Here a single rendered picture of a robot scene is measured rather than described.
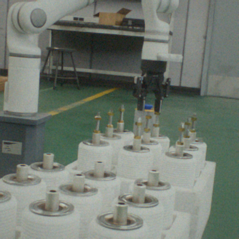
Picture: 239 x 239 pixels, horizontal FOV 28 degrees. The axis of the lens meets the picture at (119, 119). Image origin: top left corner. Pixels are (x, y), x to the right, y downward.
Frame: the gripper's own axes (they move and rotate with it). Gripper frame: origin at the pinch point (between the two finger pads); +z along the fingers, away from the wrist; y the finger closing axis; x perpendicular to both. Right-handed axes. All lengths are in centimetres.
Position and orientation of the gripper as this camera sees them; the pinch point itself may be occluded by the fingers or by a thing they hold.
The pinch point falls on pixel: (149, 108)
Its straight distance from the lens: 142.6
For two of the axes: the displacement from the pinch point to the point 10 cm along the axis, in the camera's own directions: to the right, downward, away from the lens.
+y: -7.4, 0.3, -6.7
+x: 6.6, 1.7, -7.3
